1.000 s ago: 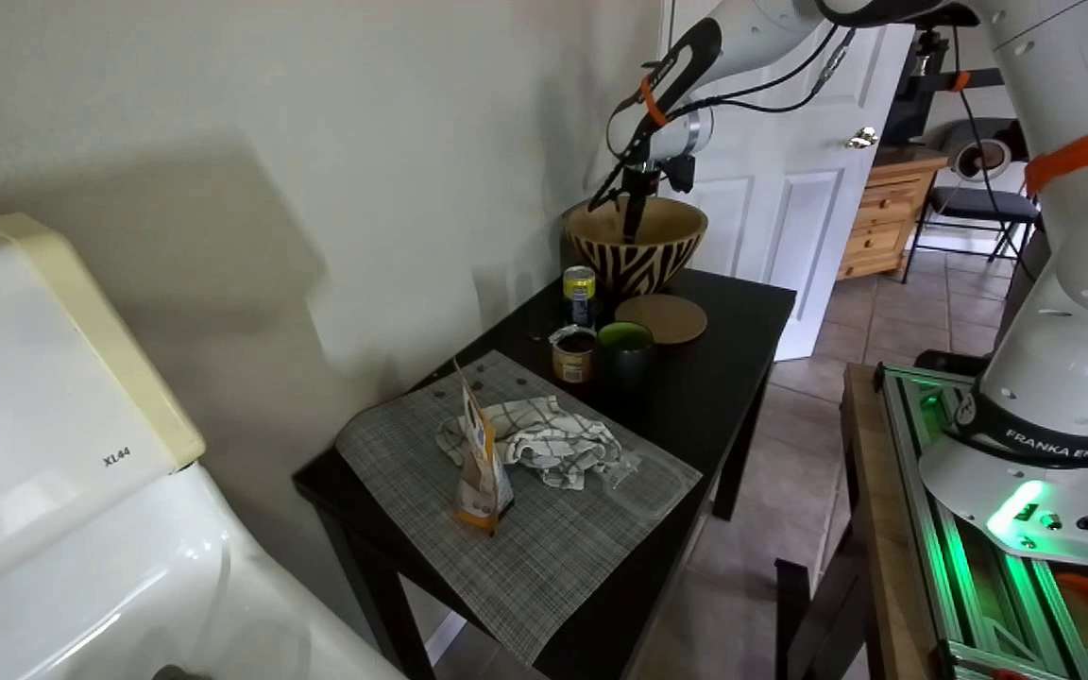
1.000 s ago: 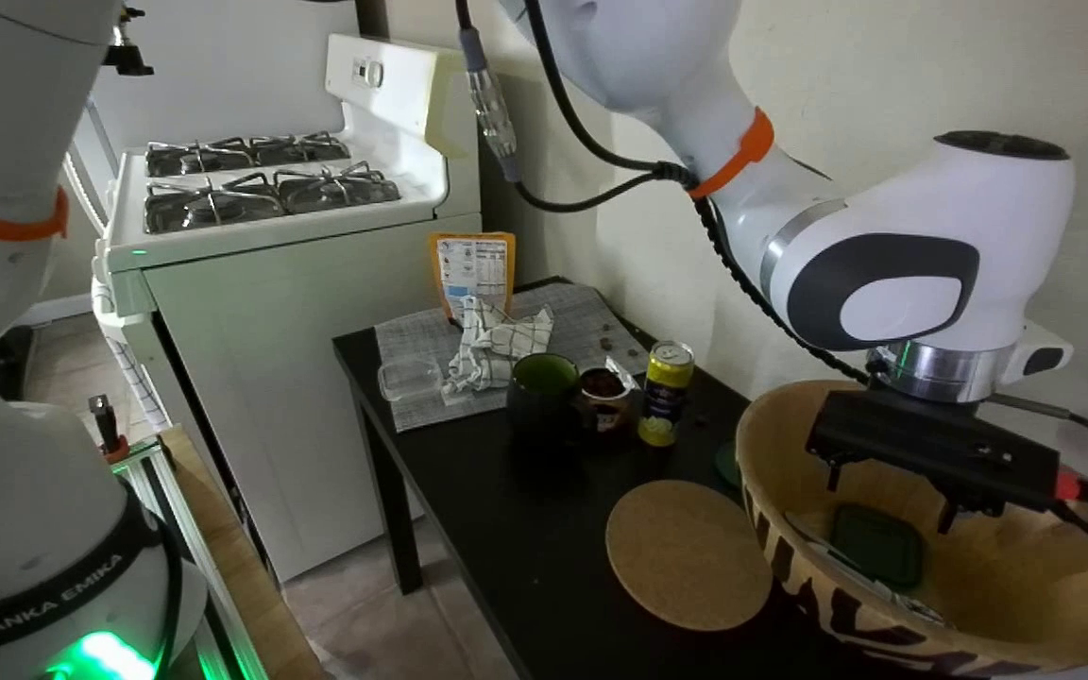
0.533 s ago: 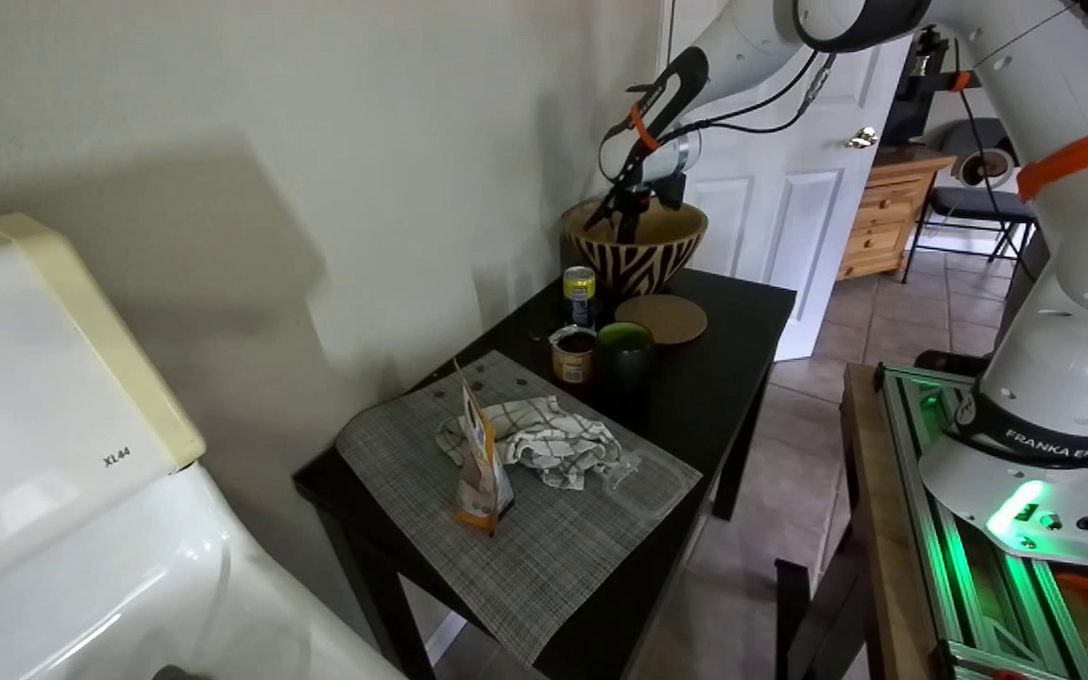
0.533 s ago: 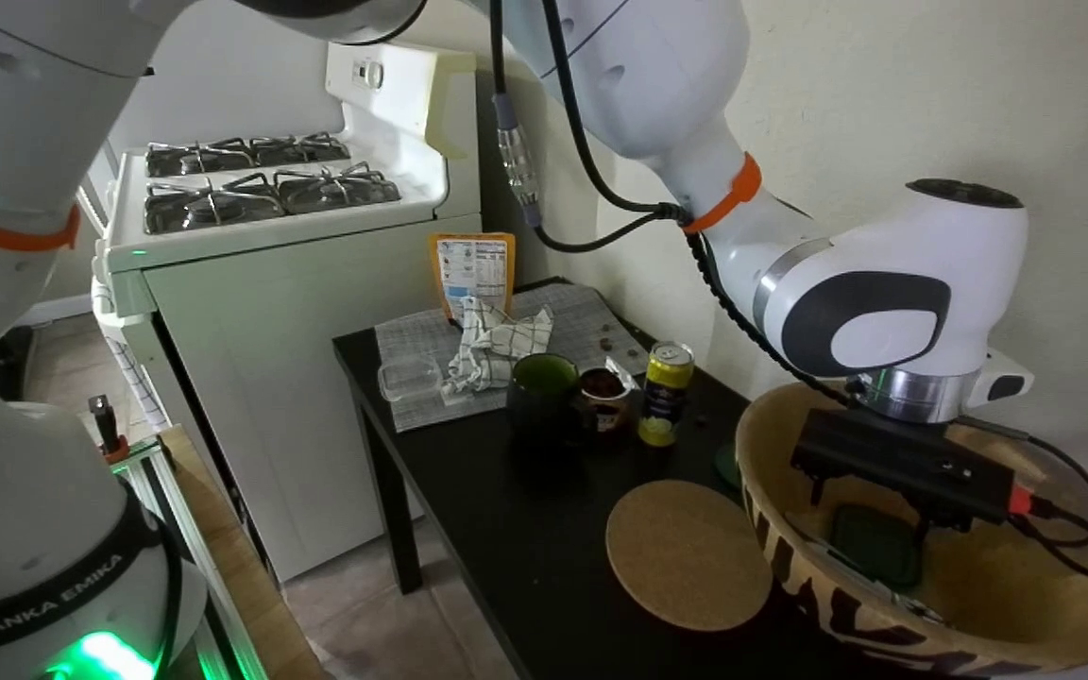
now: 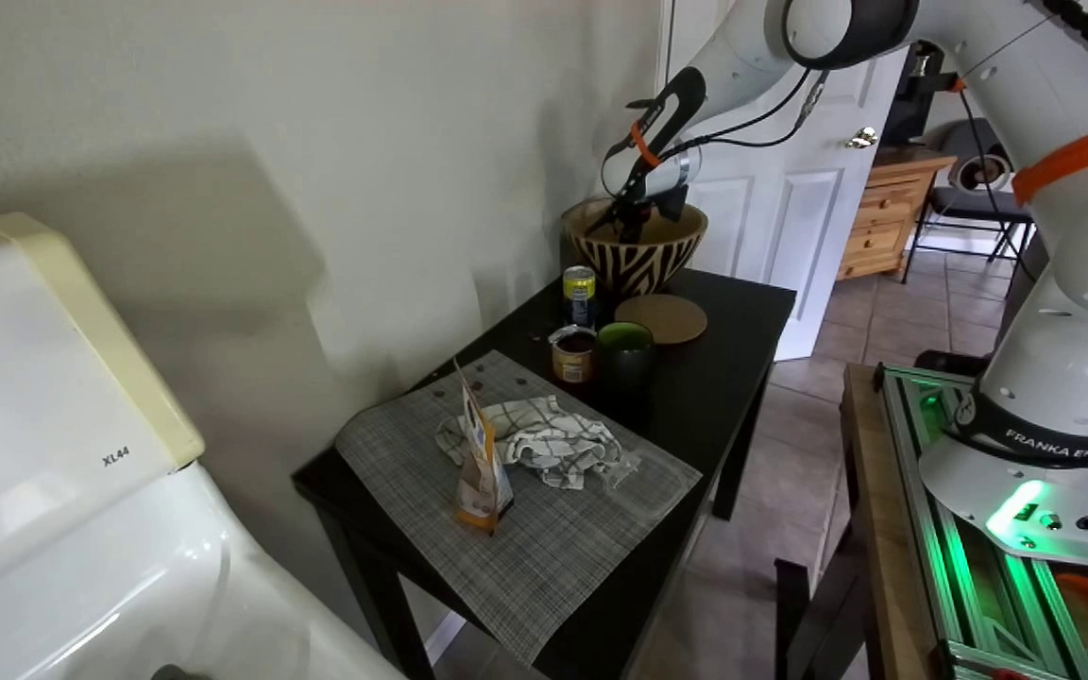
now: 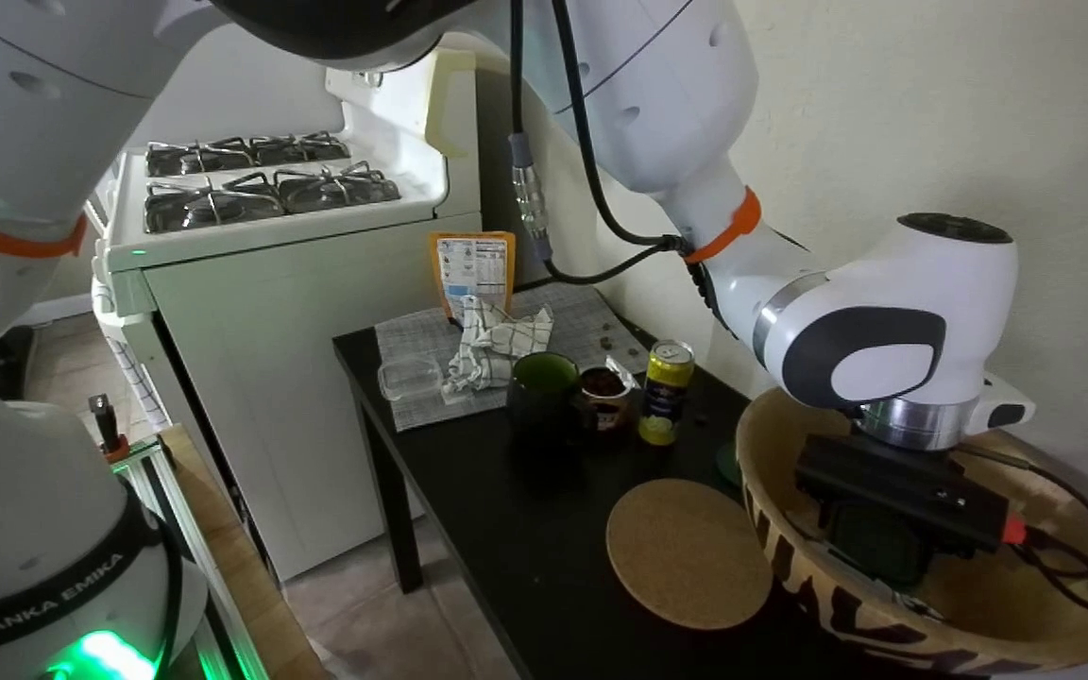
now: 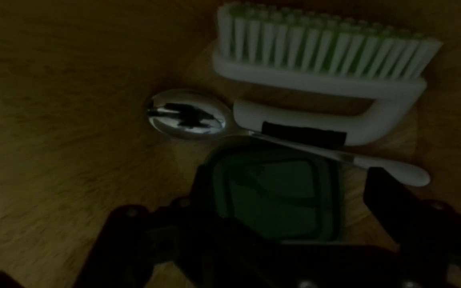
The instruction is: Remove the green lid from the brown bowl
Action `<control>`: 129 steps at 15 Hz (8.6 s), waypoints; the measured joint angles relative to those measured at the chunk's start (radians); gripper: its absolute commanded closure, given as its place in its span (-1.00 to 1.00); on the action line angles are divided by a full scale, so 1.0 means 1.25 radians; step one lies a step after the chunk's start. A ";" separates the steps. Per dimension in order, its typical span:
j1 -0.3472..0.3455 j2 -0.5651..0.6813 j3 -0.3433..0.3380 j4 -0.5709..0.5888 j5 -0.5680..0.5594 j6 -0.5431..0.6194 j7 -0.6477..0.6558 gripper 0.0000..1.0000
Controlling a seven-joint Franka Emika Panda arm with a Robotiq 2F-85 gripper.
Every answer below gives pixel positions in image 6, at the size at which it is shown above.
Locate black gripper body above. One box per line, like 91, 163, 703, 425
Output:
820, 499, 936, 565

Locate brown cup white rim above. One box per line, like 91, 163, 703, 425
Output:
576, 359, 644, 439

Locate black red clamp knob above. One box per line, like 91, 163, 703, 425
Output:
89, 393, 134, 464

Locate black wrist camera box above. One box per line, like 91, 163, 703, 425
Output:
792, 432, 1030, 555

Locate wooden bowl zebra pattern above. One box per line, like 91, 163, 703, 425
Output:
735, 391, 1088, 674

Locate wooden robot mount table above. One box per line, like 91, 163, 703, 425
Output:
158, 425, 329, 680

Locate orange white paper package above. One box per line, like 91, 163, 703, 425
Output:
429, 228, 523, 325

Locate white gas stove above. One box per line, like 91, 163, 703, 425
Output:
89, 48, 486, 586

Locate aluminium frame rail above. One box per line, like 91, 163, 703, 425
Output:
105, 439, 275, 680

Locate grey woven placemat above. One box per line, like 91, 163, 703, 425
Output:
369, 275, 649, 435

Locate black side table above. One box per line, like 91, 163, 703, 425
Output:
334, 320, 901, 680

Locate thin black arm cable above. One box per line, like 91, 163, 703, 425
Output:
502, 0, 731, 334

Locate dark green mug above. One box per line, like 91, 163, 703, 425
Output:
502, 352, 599, 447

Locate yellow drink can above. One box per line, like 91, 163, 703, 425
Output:
636, 335, 701, 454

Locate clear plastic container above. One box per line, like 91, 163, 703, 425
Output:
374, 352, 446, 407

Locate round cork coaster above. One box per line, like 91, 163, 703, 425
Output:
601, 475, 776, 636

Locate white checkered cloth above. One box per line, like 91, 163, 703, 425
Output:
444, 298, 560, 398

